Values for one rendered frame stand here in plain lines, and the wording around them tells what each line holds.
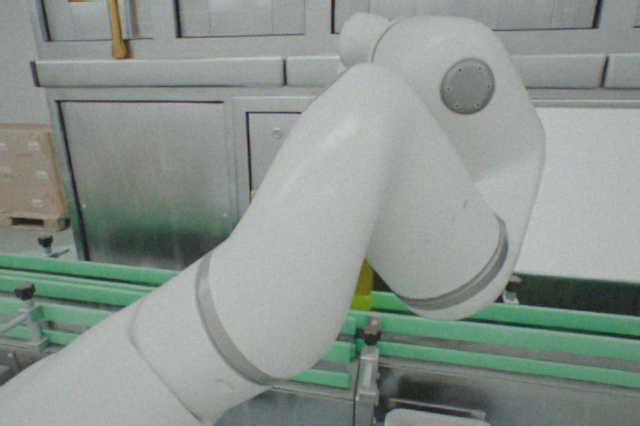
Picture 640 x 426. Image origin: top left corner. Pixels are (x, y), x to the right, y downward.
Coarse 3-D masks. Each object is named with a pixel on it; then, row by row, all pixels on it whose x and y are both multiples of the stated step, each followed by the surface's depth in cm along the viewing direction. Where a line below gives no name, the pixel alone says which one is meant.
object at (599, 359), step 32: (128, 288) 78; (384, 320) 69; (416, 320) 68; (448, 320) 67; (384, 352) 71; (416, 352) 70; (448, 352) 68; (480, 352) 67; (512, 352) 66; (544, 352) 65; (576, 352) 64; (608, 352) 63
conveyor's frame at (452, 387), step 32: (32, 352) 73; (288, 384) 65; (384, 384) 71; (416, 384) 69; (448, 384) 68; (480, 384) 67; (512, 384) 66; (544, 384) 65; (576, 384) 65; (224, 416) 68; (256, 416) 66; (288, 416) 65; (320, 416) 64; (352, 416) 62; (384, 416) 73; (512, 416) 67; (544, 416) 66; (576, 416) 65; (608, 416) 64
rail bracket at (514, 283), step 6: (510, 276) 72; (516, 276) 72; (510, 282) 71; (516, 282) 71; (510, 288) 71; (516, 288) 71; (504, 294) 76; (510, 294) 72; (504, 300) 73; (510, 300) 73; (516, 300) 73
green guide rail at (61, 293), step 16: (0, 288) 83; (48, 288) 80; (64, 288) 79; (80, 288) 78; (96, 288) 78; (112, 288) 77; (64, 304) 81; (80, 304) 80; (96, 304) 79; (112, 304) 78; (128, 304) 77; (352, 320) 68; (352, 336) 69; (352, 352) 70
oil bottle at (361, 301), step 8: (368, 264) 68; (360, 272) 69; (368, 272) 69; (360, 280) 69; (368, 280) 69; (360, 288) 70; (368, 288) 70; (360, 296) 70; (368, 296) 70; (352, 304) 71; (360, 304) 71; (368, 304) 71
